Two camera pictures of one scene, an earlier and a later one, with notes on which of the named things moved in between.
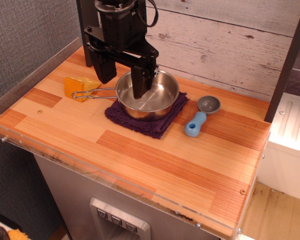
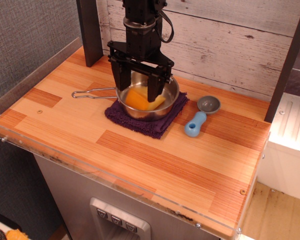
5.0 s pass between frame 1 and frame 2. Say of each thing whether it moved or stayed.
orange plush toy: stayed
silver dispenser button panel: stayed
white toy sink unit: stayed
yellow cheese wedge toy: moved
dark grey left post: stayed
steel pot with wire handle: stayed
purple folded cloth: stayed
